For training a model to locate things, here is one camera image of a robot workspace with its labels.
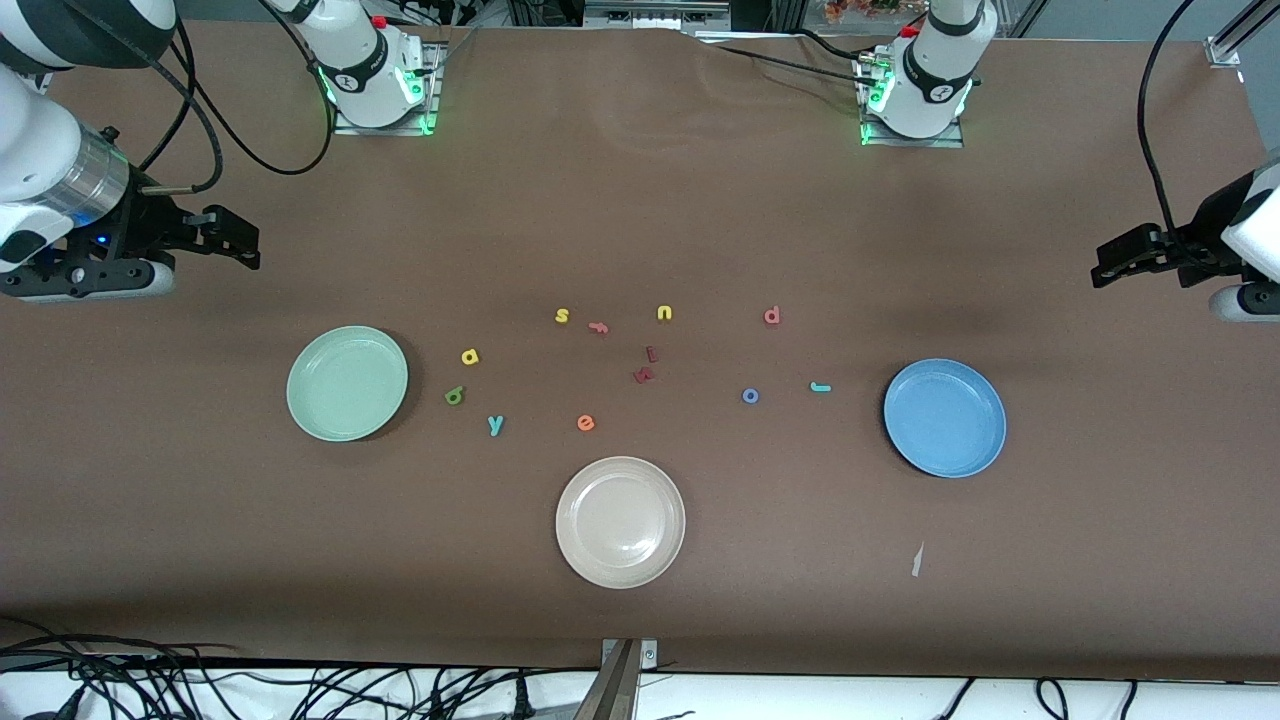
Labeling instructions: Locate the green plate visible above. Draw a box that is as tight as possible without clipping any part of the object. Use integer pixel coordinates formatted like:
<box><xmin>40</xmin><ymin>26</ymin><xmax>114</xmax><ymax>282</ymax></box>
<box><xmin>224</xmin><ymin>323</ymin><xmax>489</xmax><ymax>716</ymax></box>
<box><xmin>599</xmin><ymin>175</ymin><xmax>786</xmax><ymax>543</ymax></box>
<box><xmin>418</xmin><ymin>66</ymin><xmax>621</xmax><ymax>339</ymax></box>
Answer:
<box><xmin>286</xmin><ymin>325</ymin><xmax>410</xmax><ymax>443</ymax></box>

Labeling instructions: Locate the blue plate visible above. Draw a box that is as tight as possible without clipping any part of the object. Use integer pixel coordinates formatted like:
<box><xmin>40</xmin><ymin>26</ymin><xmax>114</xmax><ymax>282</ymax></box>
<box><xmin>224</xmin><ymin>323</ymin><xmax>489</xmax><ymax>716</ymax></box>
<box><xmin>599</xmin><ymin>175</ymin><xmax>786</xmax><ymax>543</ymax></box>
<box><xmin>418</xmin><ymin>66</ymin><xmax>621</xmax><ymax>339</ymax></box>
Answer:
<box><xmin>883</xmin><ymin>358</ymin><xmax>1008</xmax><ymax>479</ymax></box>

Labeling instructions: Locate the brown table cover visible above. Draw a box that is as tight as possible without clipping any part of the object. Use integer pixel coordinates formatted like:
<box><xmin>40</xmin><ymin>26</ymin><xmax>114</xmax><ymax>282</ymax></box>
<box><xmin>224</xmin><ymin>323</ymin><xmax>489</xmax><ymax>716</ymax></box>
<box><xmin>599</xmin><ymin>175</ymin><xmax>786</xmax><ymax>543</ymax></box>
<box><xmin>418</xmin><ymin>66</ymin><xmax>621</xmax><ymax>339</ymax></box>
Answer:
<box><xmin>0</xmin><ymin>20</ymin><xmax>1280</xmax><ymax>683</ymax></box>

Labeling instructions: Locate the beige plate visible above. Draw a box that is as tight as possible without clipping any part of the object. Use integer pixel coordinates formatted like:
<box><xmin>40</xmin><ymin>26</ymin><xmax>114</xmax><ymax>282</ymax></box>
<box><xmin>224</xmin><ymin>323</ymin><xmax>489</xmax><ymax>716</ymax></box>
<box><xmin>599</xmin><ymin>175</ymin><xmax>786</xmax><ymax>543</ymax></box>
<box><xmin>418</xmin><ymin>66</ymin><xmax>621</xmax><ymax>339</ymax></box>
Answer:
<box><xmin>555</xmin><ymin>456</ymin><xmax>687</xmax><ymax>590</ymax></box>

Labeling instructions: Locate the silver metal box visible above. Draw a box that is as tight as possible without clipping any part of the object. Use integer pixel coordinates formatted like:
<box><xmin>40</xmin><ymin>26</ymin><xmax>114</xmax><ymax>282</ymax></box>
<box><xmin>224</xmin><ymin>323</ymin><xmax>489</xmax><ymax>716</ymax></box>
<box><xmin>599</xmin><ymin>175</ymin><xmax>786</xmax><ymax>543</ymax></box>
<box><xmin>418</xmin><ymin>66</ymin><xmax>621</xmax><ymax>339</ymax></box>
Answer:
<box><xmin>585</xmin><ymin>0</ymin><xmax>731</xmax><ymax>26</ymax></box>

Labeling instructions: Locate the grey metal beam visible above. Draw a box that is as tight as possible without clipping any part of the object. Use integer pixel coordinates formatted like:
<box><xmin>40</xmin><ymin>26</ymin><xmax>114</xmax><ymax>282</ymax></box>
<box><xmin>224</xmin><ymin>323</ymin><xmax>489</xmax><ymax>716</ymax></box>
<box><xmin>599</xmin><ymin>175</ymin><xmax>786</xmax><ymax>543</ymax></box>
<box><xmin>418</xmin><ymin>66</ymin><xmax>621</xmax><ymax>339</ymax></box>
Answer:
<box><xmin>575</xmin><ymin>640</ymin><xmax>641</xmax><ymax>720</ymax></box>

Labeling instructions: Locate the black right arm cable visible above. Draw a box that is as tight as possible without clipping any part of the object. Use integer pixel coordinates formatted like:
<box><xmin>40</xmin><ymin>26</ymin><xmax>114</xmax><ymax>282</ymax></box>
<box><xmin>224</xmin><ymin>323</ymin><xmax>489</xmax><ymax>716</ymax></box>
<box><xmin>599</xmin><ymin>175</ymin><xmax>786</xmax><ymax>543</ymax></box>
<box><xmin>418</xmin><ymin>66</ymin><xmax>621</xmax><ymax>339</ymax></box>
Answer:
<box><xmin>60</xmin><ymin>0</ymin><xmax>336</xmax><ymax>196</ymax></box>

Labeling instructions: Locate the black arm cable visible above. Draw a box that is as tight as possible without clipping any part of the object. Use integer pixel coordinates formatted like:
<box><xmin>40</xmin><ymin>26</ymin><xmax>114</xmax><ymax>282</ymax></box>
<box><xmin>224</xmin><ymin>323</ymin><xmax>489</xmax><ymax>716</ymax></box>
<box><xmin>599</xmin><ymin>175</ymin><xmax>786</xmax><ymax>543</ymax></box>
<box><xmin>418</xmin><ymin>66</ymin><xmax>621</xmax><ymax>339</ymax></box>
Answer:
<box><xmin>1138</xmin><ymin>0</ymin><xmax>1201</xmax><ymax>266</ymax></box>
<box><xmin>60</xmin><ymin>0</ymin><xmax>336</xmax><ymax>196</ymax></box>

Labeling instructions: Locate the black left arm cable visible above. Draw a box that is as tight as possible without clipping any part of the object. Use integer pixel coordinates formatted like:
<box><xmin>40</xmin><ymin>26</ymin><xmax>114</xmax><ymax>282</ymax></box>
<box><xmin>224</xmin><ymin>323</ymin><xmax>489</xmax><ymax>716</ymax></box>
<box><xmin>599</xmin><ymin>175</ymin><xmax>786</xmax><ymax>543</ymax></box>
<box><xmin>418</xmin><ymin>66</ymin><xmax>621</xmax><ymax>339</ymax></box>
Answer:
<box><xmin>1138</xmin><ymin>0</ymin><xmax>1201</xmax><ymax>266</ymax></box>

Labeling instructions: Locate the aluminium profile rail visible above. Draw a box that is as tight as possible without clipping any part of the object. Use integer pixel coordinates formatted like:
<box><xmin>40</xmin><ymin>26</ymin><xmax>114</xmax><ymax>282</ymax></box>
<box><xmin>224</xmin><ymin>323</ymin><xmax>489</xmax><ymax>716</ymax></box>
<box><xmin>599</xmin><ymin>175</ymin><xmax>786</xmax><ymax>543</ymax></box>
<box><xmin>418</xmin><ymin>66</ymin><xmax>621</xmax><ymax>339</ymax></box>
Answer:
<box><xmin>1205</xmin><ymin>0</ymin><xmax>1280</xmax><ymax>69</ymax></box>

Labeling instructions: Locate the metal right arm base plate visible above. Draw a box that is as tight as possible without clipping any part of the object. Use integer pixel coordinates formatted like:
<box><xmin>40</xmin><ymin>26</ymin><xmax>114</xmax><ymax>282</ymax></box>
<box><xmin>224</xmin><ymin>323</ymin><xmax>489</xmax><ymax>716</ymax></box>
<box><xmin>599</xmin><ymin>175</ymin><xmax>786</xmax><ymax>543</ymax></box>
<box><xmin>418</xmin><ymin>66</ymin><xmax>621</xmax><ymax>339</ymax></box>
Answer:
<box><xmin>333</xmin><ymin>40</ymin><xmax>443</xmax><ymax>137</ymax></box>

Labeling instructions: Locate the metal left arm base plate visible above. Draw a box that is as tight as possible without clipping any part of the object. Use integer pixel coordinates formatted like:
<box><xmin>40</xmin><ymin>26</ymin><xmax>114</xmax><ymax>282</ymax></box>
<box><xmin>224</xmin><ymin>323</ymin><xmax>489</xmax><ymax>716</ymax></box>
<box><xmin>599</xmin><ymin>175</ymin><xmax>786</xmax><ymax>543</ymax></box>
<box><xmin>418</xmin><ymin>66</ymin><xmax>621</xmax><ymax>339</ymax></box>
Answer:
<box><xmin>858</xmin><ymin>55</ymin><xmax>966</xmax><ymax>149</ymax></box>

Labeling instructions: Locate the black base cable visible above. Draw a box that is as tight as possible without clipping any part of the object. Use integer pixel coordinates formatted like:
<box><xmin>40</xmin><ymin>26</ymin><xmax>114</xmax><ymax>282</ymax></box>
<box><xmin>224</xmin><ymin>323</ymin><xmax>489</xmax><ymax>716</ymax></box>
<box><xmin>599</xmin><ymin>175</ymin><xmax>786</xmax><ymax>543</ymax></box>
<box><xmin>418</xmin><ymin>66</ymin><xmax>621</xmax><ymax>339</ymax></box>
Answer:
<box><xmin>695</xmin><ymin>30</ymin><xmax>881</xmax><ymax>91</ymax></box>

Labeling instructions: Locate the black cable tangle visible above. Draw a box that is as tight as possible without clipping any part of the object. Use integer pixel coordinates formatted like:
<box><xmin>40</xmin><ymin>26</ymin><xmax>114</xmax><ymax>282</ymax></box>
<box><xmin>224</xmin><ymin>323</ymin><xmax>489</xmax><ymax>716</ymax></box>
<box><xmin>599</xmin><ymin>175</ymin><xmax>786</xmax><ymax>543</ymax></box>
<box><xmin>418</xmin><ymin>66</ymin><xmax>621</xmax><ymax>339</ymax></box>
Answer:
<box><xmin>0</xmin><ymin>615</ymin><xmax>601</xmax><ymax>720</ymax></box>

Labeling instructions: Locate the silver metal bracket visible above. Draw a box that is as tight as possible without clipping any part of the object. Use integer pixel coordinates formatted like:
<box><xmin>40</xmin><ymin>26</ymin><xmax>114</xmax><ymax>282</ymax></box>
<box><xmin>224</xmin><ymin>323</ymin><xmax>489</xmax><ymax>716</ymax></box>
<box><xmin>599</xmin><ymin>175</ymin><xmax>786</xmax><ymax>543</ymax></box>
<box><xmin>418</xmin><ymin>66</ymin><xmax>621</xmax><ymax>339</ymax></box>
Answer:
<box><xmin>600</xmin><ymin>638</ymin><xmax>659</xmax><ymax>673</ymax></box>

